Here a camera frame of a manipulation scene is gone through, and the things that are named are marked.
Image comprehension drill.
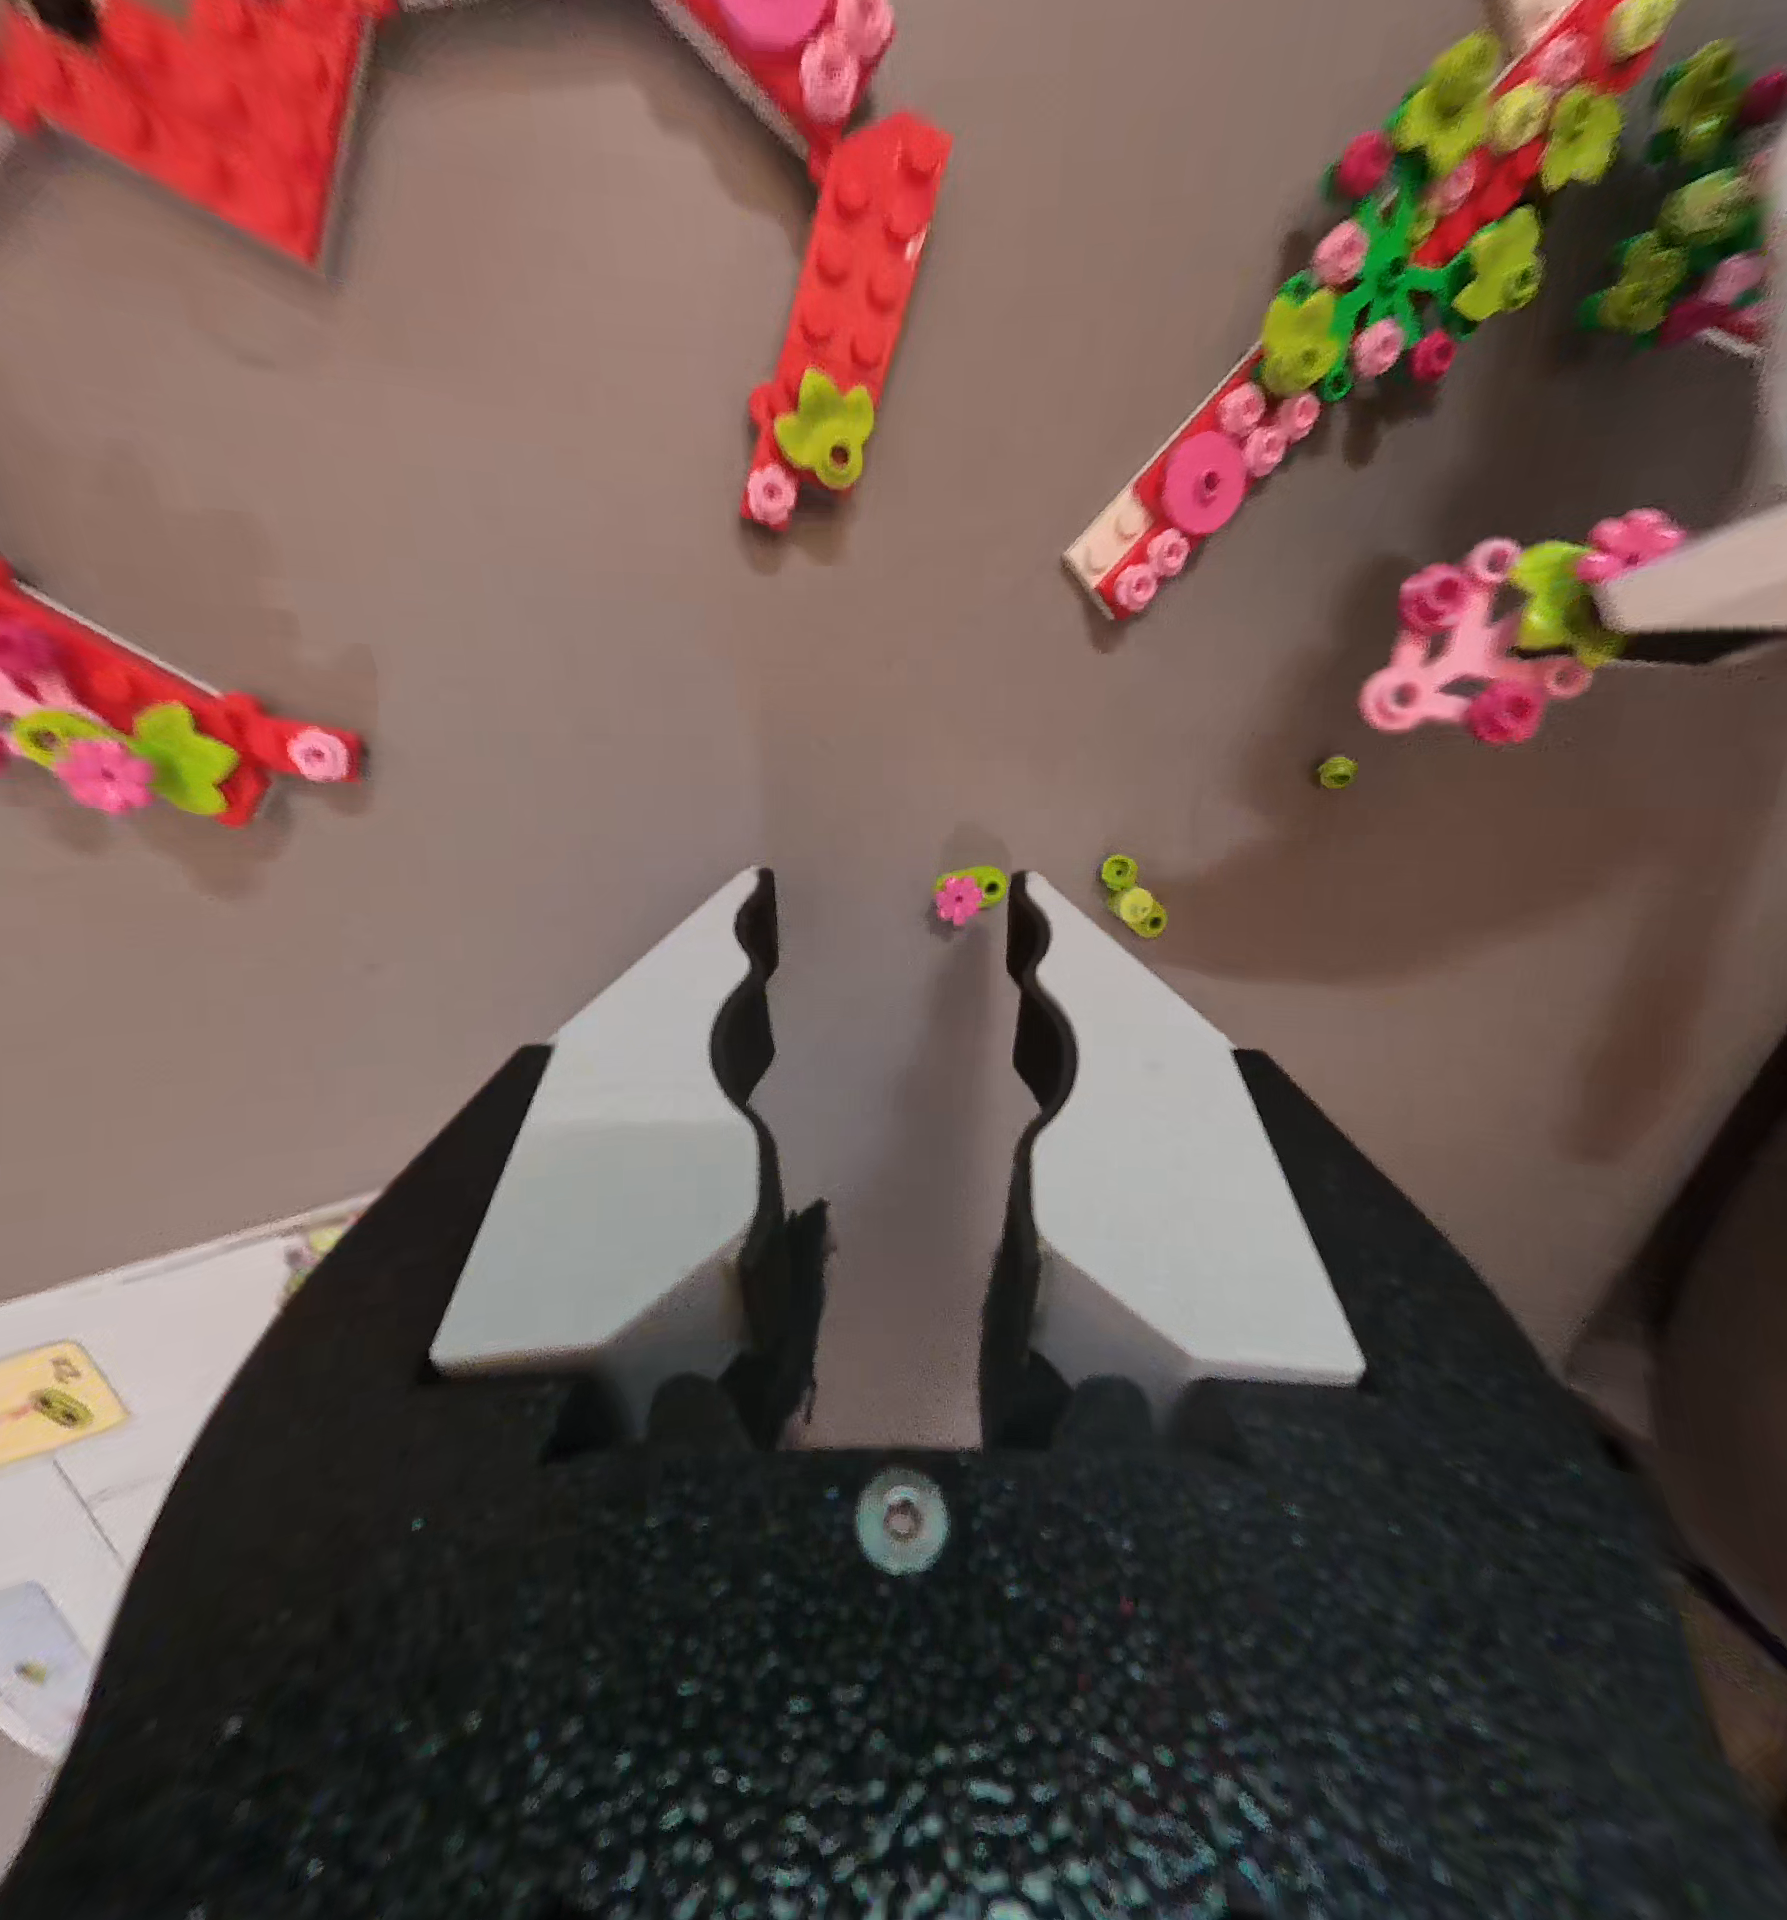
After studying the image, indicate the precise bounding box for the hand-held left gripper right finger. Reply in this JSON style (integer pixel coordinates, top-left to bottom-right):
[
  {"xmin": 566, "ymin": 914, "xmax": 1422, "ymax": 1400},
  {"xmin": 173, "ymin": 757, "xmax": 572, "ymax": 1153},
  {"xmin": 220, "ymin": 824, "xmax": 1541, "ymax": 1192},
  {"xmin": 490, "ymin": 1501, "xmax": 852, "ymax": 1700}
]
[{"xmin": 980, "ymin": 867, "xmax": 1370, "ymax": 1449}]

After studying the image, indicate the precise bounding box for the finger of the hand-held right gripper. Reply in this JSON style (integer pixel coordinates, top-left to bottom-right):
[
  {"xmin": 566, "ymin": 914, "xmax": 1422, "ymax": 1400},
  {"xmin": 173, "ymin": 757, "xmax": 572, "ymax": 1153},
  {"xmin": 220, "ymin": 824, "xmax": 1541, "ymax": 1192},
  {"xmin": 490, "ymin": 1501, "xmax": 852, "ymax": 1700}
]
[{"xmin": 1590, "ymin": 493, "xmax": 1787, "ymax": 669}]

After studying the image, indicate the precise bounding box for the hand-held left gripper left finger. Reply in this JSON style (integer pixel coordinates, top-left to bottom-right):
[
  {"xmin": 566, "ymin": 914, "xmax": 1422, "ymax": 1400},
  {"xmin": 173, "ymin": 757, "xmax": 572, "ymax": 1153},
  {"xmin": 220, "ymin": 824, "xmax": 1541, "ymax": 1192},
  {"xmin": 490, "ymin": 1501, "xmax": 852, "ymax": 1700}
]
[{"xmin": 429, "ymin": 864, "xmax": 835, "ymax": 1449}]

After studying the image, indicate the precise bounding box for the pink lego branch with flowers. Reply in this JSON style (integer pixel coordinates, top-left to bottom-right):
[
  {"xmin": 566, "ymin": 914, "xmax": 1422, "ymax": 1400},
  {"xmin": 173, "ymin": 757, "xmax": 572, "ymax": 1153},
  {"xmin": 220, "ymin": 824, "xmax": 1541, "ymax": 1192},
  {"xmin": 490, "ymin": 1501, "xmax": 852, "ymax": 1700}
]
[{"xmin": 1358, "ymin": 511, "xmax": 1692, "ymax": 748}]

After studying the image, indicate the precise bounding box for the lego instruction booklet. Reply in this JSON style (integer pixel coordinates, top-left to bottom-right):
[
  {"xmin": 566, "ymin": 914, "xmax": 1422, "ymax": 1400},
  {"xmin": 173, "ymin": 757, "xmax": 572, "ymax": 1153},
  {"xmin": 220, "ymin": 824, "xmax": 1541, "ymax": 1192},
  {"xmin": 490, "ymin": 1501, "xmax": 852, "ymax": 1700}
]
[{"xmin": 0, "ymin": 1199, "xmax": 374, "ymax": 1761}]

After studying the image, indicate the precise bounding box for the long white red lego segment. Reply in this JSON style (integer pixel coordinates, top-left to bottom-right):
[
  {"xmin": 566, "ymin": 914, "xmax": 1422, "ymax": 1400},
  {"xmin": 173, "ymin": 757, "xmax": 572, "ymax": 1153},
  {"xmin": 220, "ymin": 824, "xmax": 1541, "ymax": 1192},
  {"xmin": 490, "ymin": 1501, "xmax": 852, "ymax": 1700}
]
[{"xmin": 1061, "ymin": 0, "xmax": 1688, "ymax": 621}]

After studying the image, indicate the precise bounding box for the red lego heart half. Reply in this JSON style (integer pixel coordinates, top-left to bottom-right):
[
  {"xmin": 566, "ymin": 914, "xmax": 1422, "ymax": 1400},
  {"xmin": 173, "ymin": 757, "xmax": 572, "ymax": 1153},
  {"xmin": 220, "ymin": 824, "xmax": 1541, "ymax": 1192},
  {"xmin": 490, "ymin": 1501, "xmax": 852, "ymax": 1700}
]
[{"xmin": 0, "ymin": 0, "xmax": 955, "ymax": 828}]

